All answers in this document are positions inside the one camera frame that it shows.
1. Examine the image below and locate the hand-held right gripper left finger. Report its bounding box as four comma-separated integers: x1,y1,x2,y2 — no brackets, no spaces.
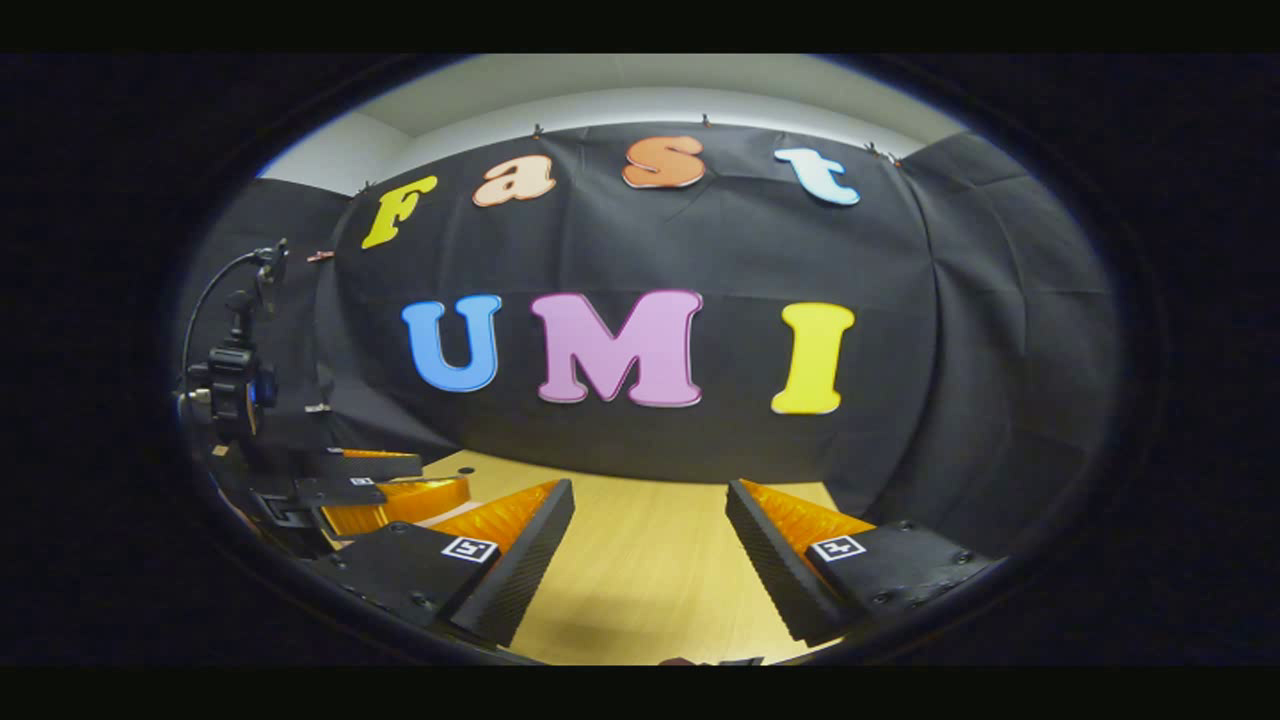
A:
305,478,577,649

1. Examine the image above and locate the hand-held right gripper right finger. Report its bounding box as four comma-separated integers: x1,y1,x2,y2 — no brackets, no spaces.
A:
725,479,1006,648

